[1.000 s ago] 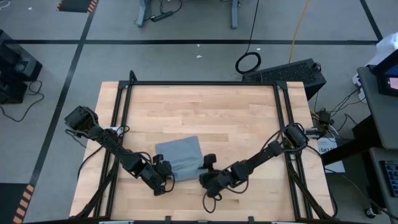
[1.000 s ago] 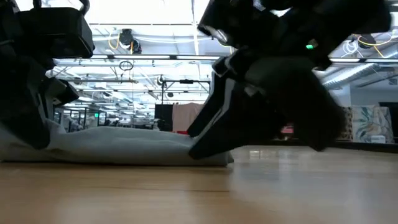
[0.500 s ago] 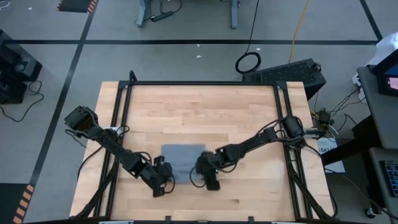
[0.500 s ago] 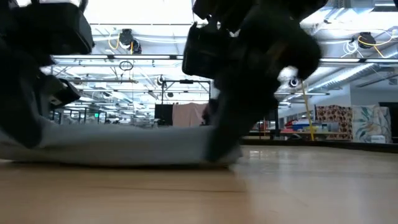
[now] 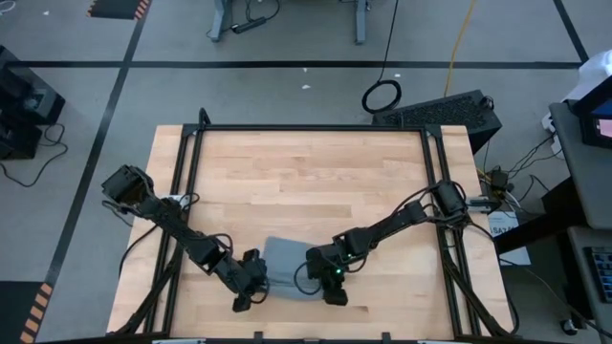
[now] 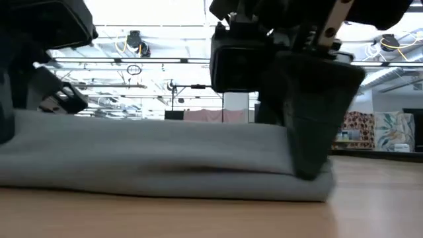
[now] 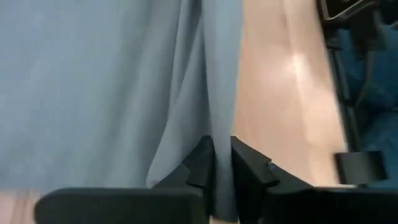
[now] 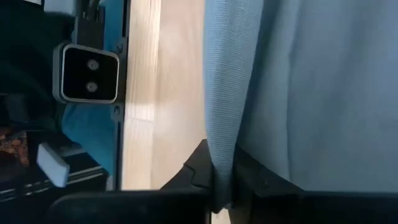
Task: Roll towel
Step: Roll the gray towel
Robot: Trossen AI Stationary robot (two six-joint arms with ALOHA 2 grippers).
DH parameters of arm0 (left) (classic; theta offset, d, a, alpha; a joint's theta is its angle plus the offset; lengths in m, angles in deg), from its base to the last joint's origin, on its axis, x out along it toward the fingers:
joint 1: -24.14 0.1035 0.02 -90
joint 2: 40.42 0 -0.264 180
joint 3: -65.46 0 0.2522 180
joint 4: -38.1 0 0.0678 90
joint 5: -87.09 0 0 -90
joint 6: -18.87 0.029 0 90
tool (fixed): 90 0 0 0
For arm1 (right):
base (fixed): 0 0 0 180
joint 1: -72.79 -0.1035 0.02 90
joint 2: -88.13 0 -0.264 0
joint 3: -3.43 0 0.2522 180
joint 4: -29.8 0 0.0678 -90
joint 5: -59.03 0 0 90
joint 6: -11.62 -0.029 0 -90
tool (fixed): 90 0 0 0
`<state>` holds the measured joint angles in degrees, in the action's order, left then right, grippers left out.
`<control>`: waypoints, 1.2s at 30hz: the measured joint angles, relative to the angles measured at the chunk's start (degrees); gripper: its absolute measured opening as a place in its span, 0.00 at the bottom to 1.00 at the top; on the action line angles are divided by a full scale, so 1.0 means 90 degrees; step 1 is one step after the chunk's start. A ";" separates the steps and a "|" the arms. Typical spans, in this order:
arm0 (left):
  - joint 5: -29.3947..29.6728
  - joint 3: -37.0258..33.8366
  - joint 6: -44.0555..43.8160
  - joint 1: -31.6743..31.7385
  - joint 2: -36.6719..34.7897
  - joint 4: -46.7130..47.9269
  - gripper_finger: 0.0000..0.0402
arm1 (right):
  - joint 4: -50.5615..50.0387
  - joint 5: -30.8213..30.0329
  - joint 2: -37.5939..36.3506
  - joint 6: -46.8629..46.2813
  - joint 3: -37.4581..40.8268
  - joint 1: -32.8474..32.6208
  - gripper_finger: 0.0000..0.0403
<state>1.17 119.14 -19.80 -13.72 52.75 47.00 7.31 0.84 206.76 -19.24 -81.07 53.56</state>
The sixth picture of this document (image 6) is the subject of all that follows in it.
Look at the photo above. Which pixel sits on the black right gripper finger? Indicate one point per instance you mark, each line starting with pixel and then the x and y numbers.
pixel 271 109
pixel 314 115

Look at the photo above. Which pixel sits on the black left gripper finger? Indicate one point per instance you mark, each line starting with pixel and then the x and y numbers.
pixel 6 105

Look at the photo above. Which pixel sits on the grey towel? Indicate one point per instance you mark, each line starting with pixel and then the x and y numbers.
pixel 165 155

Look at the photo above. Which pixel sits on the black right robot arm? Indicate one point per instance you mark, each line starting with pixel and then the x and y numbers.
pixel 380 13

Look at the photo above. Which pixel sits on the white building pillar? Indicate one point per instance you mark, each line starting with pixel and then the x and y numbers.
pixel 236 100

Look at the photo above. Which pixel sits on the wooden workbench with bottles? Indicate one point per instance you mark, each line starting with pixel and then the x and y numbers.
pixel 353 142

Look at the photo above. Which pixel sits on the brown flower print cloth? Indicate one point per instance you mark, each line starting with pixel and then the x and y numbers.
pixel 360 127

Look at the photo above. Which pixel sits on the pink hanging cloth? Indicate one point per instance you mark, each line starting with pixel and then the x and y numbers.
pixel 211 115

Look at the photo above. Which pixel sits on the leaf print cloth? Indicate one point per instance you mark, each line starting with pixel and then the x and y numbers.
pixel 393 130

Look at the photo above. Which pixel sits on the small black monitor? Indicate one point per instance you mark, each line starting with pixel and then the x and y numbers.
pixel 173 115

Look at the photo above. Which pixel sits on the dark cabinet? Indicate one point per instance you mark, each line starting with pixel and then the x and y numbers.
pixel 417 129

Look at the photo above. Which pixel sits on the long ceiling light bar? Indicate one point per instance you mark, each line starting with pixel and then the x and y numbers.
pixel 148 61

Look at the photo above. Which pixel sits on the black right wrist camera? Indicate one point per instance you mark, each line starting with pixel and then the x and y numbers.
pixel 238 66

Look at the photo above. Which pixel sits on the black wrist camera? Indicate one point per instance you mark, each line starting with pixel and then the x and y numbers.
pixel 238 66
pixel 49 23

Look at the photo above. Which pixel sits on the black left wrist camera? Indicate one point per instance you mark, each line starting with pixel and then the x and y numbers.
pixel 49 23

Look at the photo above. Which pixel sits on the silver ventilation duct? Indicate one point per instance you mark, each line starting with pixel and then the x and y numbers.
pixel 380 77

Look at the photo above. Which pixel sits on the black metal frame stand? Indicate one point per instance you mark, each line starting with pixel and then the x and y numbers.
pixel 197 87

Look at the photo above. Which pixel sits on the black table edge rail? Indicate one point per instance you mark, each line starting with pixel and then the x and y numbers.
pixel 380 155

